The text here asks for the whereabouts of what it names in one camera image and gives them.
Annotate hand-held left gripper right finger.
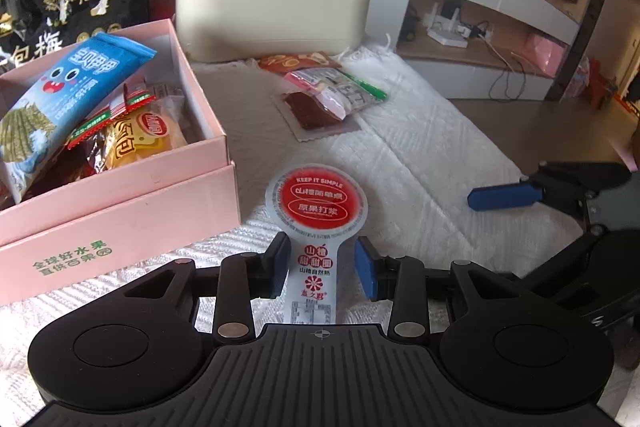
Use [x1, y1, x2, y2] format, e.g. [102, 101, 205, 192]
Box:
[354, 237, 523, 339]

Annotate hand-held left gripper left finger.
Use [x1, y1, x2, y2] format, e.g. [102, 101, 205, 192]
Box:
[120, 232, 292, 342]

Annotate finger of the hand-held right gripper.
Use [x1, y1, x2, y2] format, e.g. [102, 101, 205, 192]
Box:
[517, 229, 603, 305]
[467, 161, 632, 222]

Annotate round-headed white red snack packet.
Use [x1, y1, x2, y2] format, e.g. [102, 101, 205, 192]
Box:
[264, 161, 370, 326]

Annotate pink cardboard box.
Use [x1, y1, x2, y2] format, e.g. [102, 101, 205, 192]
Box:
[0, 19, 237, 249]

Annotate white knitted blanket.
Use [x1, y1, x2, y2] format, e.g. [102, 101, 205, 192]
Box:
[0, 46, 531, 360]

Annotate pink bag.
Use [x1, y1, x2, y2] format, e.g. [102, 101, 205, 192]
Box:
[521, 31, 569, 78]

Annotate clear packet of brown jerky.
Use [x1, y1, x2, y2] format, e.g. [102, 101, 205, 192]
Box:
[271, 89, 362, 144]

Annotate white power strip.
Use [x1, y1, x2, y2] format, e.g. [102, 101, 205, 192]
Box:
[461, 22, 495, 40]

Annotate white router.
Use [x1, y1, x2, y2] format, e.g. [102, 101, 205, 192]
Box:
[426, 3, 471, 46]

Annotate white green printed snack packet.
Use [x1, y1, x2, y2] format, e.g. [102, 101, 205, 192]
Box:
[283, 66, 389, 114]

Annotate yellow bread packet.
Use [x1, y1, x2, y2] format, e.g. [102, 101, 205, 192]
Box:
[89, 99, 190, 174]

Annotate orange snack packet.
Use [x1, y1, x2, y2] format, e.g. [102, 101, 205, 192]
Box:
[257, 51, 344, 74]

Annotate red green striped packet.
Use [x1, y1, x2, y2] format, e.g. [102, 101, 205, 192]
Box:
[65, 83, 158, 150]

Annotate dark red snack packet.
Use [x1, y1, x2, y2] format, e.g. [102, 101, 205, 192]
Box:
[0, 142, 103, 204]

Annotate cream tissue box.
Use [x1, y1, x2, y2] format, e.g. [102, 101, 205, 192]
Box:
[174, 0, 374, 64]

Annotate blue cartoon snack packet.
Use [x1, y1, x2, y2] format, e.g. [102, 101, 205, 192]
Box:
[0, 32, 158, 204]

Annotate white cable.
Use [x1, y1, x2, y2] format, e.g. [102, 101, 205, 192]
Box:
[479, 34, 528, 102]

